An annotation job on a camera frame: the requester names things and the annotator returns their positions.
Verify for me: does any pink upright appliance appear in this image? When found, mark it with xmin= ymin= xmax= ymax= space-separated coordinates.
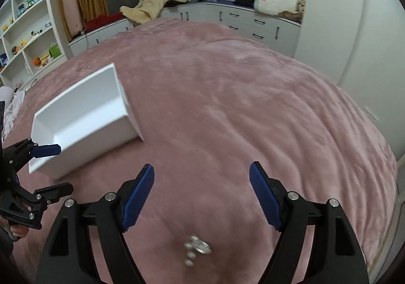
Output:
xmin=61 ymin=0 xmax=84 ymax=41

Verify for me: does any pink fleece blanket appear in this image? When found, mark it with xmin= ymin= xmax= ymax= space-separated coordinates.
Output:
xmin=0 ymin=16 xmax=400 ymax=284

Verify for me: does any white window bench cabinet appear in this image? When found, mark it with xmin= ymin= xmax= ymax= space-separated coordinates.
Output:
xmin=67 ymin=2 xmax=302 ymax=59

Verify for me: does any white rectangular tray box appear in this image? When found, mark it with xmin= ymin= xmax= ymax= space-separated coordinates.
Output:
xmin=28 ymin=63 xmax=146 ymax=181

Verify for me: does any white rumpled bedding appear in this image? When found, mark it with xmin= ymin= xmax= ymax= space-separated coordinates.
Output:
xmin=0 ymin=86 xmax=26 ymax=143

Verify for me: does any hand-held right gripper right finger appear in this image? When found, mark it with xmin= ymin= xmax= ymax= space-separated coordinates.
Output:
xmin=249 ymin=160 xmax=371 ymax=284

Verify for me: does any heart crystal pearl charm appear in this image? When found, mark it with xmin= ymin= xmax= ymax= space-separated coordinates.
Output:
xmin=183 ymin=233 xmax=213 ymax=268

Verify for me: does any white wall outlet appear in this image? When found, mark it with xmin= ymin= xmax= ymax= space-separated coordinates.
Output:
xmin=364 ymin=107 xmax=380 ymax=122

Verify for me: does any person's left hand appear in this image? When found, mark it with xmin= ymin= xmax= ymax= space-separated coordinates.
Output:
xmin=9 ymin=223 xmax=30 ymax=241

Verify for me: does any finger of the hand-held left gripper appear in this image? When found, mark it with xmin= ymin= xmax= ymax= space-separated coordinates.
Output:
xmin=0 ymin=182 xmax=75 ymax=230
xmin=3 ymin=137 xmax=62 ymax=174

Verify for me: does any white shelf unit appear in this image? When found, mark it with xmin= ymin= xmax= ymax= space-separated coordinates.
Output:
xmin=0 ymin=0 xmax=75 ymax=89

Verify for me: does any orange toy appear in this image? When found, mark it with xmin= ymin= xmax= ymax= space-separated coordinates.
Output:
xmin=33 ymin=55 xmax=52 ymax=68

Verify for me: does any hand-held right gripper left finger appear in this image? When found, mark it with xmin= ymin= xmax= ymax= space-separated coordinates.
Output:
xmin=34 ymin=163 xmax=156 ymax=284

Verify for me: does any red cloth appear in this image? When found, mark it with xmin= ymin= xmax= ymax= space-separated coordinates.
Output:
xmin=83 ymin=13 xmax=128 ymax=33

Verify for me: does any white wardrobe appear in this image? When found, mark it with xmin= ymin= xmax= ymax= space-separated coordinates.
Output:
xmin=294 ymin=0 xmax=405 ymax=134

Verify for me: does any brown plush toy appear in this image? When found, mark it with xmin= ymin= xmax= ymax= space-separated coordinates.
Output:
xmin=278 ymin=0 xmax=308 ymax=23

